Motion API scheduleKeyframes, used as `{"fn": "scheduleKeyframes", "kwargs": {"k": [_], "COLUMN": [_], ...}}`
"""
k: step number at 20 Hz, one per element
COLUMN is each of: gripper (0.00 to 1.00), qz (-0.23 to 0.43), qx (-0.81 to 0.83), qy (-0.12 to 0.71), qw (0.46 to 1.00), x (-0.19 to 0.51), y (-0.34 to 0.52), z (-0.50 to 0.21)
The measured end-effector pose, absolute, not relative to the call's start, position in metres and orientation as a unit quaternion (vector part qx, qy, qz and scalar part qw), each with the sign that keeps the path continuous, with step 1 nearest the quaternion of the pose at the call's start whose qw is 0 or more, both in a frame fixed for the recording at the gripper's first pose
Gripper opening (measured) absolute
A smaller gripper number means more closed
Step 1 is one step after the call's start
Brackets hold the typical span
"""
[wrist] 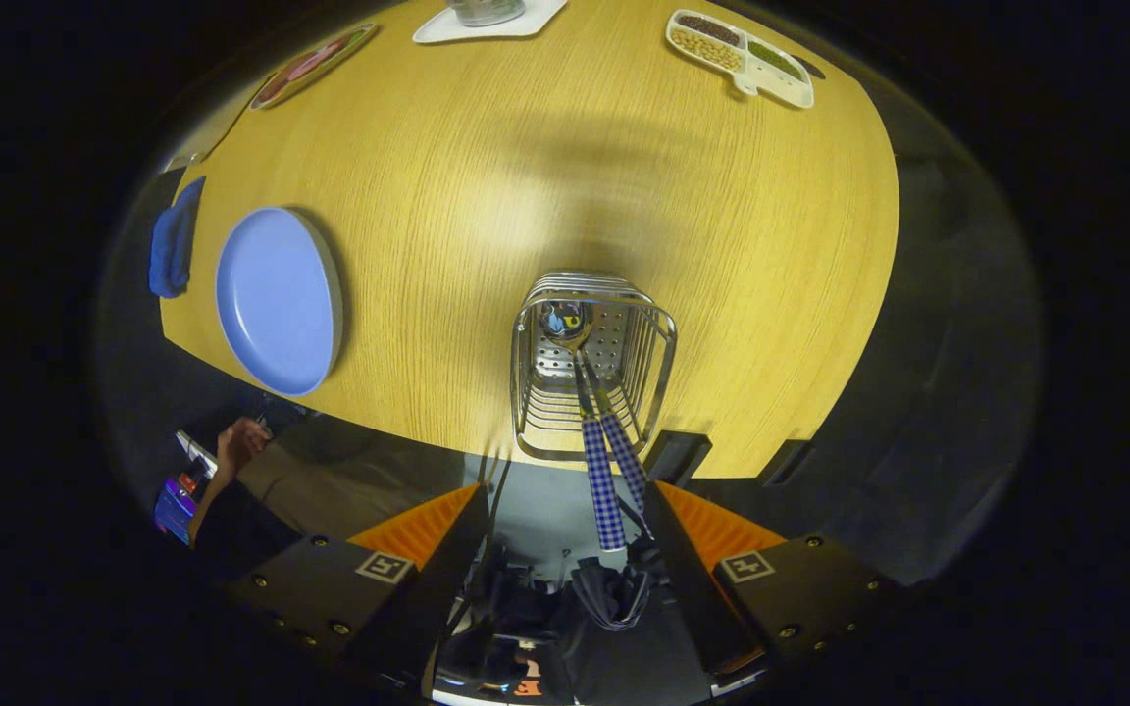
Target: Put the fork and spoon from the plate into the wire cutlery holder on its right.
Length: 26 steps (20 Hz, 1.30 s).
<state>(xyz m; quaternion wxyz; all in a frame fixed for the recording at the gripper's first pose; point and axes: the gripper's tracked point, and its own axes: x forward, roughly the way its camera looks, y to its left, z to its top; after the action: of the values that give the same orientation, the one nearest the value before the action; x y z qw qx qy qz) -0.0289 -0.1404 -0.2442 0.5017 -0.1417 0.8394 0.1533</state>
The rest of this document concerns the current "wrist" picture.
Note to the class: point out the blue round plate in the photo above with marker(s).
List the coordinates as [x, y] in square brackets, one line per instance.
[276, 304]

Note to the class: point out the black table bracket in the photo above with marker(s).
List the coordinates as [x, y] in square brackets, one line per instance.
[678, 456]
[786, 463]

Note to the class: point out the white and green drink can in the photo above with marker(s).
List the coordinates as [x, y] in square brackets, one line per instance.
[485, 10]

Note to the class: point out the white toaster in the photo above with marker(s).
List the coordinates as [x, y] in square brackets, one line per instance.
[202, 147]

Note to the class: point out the dark bag with white trim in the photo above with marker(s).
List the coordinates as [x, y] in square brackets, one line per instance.
[609, 593]

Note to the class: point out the white flat panel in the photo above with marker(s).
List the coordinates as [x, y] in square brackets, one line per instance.
[197, 451]

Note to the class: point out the purple lit device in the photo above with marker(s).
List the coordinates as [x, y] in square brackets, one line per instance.
[175, 510]

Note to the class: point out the blue folded cloth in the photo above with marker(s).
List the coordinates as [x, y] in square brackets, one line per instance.
[173, 245]

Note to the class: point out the white coaster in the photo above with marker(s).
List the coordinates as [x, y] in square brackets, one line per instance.
[540, 18]

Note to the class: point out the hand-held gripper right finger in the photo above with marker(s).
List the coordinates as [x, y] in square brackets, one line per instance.
[693, 588]

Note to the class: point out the white divided dish of beans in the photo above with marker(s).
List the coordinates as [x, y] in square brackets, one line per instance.
[732, 49]

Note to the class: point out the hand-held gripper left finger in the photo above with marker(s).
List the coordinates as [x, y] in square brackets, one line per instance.
[428, 598]

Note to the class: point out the oval plate of food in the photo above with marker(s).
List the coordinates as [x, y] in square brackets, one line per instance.
[315, 64]

